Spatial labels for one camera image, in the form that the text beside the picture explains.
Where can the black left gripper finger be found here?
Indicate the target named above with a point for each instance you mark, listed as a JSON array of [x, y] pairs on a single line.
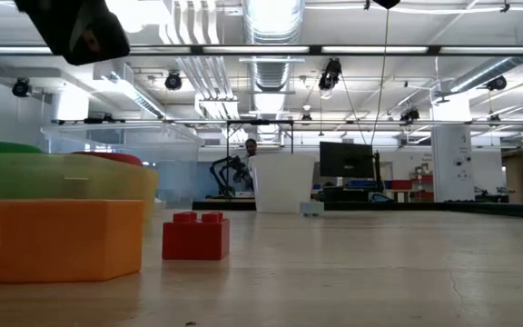
[[62, 27]]

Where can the orange wedge toy brick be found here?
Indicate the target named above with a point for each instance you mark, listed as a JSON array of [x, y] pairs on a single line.
[[52, 240]]

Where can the small green toy brick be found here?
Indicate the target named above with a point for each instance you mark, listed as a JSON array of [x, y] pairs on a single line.
[[311, 208]]

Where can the small red toy brick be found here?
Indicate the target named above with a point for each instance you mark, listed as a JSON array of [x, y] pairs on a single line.
[[195, 238]]

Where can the black background robot arm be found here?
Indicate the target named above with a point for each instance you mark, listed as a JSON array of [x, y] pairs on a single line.
[[236, 170]]

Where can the black ceiling spotlight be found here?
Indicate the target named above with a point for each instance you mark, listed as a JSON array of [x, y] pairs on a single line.
[[306, 118], [410, 115], [329, 75], [496, 83], [173, 81], [21, 87]]

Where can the black ceiling track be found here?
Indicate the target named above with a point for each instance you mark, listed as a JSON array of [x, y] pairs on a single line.
[[102, 121]]

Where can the yellow translucent plastic tray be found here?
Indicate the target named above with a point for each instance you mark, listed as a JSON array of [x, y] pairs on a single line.
[[107, 181]]

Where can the black computer monitor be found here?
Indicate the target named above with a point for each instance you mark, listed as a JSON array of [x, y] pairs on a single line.
[[347, 160]]

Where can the white column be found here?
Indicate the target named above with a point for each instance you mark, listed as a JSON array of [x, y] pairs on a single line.
[[452, 159]]

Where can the shelf with red blue bins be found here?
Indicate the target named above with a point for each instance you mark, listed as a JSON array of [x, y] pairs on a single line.
[[400, 185]]

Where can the clear plastic container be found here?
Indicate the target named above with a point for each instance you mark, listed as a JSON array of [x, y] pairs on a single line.
[[175, 172]]

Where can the person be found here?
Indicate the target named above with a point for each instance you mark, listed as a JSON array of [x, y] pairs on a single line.
[[251, 146]]

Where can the white translucent plastic cup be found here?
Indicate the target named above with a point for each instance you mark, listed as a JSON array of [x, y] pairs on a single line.
[[282, 181]]

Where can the black overhead frame bar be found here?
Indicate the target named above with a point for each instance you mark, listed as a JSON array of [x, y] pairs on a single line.
[[434, 50]]

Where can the silver ventilation duct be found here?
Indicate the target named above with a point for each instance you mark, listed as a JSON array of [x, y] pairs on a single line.
[[273, 27], [493, 68]]

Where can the black background frame stand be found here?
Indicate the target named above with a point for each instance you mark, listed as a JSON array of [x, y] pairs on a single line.
[[259, 121]]

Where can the black aluminium table frame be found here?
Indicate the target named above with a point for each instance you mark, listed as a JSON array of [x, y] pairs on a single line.
[[470, 209]]

